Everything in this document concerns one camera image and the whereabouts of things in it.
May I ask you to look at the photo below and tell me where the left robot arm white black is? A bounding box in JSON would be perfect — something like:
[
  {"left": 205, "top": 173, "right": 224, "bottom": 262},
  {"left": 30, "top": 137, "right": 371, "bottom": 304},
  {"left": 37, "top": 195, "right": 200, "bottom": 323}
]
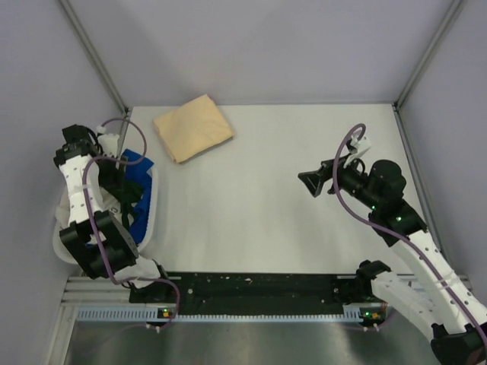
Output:
[{"left": 53, "top": 125, "right": 174, "bottom": 303}]

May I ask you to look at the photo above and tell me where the folded beige t shirt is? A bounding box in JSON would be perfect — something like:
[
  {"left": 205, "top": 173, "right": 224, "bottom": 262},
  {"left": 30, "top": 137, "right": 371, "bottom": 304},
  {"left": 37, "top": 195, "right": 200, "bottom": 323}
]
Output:
[{"left": 153, "top": 94, "right": 234, "bottom": 163}]

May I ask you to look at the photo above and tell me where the grey slotted cable duct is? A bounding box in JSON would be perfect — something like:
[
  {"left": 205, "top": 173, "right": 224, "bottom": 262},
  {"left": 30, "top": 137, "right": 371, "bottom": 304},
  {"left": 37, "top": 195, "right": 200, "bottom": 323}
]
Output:
[{"left": 77, "top": 306, "right": 380, "bottom": 323}]

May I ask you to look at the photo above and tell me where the white plastic laundry basket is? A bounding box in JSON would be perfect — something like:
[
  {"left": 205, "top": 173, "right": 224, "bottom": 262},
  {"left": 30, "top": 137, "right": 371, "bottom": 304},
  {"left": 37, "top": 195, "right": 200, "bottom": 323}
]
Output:
[{"left": 52, "top": 165, "right": 159, "bottom": 265}]

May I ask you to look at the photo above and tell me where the white and green t shirt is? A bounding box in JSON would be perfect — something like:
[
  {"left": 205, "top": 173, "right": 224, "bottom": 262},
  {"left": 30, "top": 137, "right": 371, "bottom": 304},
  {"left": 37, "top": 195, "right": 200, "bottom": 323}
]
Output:
[{"left": 54, "top": 180, "right": 143, "bottom": 228}]

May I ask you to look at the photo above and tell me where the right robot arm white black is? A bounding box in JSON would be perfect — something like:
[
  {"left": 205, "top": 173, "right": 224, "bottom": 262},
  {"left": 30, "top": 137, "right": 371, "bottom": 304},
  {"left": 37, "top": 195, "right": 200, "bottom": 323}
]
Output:
[{"left": 298, "top": 157, "right": 486, "bottom": 364}]

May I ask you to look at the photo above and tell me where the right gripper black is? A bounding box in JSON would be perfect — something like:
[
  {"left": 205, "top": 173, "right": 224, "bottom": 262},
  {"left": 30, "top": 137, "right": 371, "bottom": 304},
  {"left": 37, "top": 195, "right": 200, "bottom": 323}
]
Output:
[{"left": 298, "top": 152, "right": 381, "bottom": 211}]

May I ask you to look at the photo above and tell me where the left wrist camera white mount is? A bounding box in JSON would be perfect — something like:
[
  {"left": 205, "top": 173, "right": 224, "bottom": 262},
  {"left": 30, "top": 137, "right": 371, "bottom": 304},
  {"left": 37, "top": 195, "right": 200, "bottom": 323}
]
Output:
[{"left": 96, "top": 125, "right": 120, "bottom": 157}]

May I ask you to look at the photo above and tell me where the blue t shirt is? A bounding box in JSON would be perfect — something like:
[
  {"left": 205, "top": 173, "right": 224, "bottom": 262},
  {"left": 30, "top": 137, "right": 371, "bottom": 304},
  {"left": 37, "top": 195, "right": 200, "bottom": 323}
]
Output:
[{"left": 85, "top": 148, "right": 156, "bottom": 250}]

